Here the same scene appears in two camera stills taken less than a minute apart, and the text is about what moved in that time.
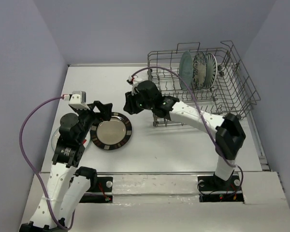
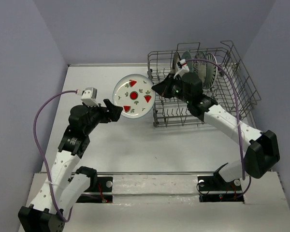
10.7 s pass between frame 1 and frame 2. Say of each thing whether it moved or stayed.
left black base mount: stayed
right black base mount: stayed
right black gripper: moved
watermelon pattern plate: moved
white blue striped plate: stayed
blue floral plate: stayed
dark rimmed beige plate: moved
